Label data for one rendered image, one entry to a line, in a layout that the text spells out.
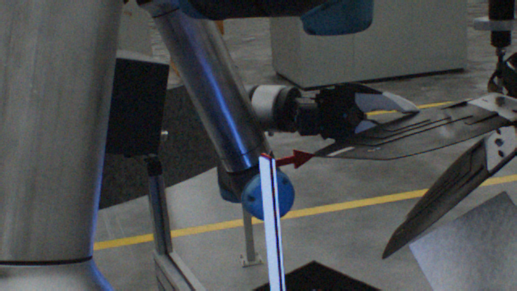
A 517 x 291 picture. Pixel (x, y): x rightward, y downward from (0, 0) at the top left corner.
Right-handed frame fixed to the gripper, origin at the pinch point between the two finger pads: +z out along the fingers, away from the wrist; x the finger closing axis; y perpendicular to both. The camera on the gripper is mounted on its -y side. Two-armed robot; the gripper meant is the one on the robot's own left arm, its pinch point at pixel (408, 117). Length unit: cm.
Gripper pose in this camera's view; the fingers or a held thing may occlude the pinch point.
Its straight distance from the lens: 89.2
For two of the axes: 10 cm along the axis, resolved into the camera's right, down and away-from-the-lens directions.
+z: 8.7, 0.6, -4.9
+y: 4.9, -1.8, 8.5
